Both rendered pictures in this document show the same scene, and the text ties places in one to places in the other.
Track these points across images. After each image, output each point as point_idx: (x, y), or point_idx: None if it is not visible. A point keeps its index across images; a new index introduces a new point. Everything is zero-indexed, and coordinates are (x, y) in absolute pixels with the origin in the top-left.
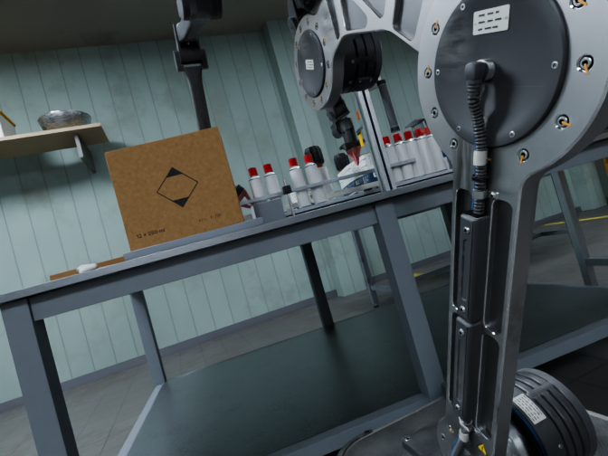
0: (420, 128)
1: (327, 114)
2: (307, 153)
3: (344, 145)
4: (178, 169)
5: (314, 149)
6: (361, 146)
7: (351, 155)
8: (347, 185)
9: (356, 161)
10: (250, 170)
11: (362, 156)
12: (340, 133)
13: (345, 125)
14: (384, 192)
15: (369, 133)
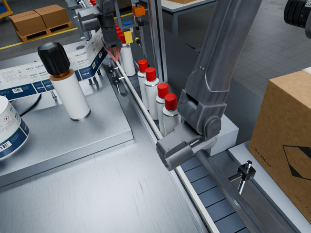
0: (115, 21)
1: (106, 3)
2: (57, 55)
3: (121, 43)
4: None
5: (63, 48)
6: (127, 42)
7: (110, 52)
8: (29, 83)
9: (117, 58)
10: (176, 100)
11: (83, 49)
12: (98, 27)
13: (113, 19)
14: (234, 79)
15: (163, 34)
